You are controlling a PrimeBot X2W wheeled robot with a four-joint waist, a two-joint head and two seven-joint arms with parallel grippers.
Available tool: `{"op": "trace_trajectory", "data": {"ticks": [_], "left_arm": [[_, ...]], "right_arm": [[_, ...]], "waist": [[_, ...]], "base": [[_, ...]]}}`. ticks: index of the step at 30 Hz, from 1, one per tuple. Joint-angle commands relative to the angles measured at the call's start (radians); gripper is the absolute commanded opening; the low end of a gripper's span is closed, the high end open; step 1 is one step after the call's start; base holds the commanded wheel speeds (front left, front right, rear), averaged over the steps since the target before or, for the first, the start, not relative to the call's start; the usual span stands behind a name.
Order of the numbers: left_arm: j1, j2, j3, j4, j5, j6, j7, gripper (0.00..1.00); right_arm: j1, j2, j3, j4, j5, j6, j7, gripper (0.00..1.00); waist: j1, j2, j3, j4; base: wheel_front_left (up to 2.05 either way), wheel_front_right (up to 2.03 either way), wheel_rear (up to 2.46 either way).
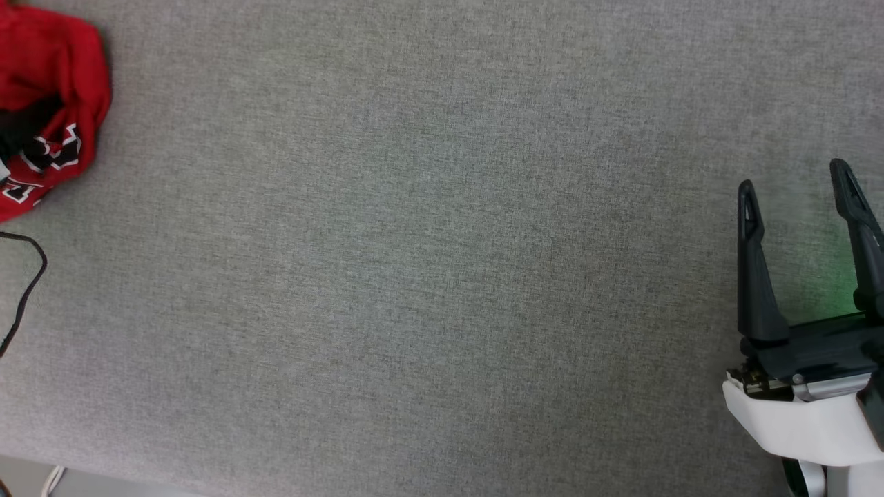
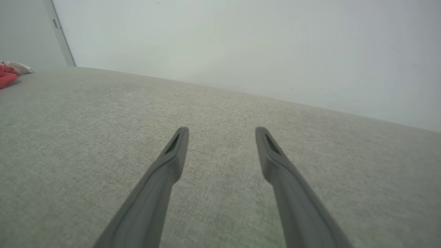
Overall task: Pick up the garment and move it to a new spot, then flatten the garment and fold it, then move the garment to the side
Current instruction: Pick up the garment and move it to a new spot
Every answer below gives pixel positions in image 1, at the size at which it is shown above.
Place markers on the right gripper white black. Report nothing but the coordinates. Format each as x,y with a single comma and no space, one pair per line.
815,421

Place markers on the red and white jersey garment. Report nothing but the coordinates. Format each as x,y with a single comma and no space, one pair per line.
48,76

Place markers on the grey fabric sofa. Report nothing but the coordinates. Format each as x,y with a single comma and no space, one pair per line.
428,262

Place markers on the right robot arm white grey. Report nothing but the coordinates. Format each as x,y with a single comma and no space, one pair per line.
809,482

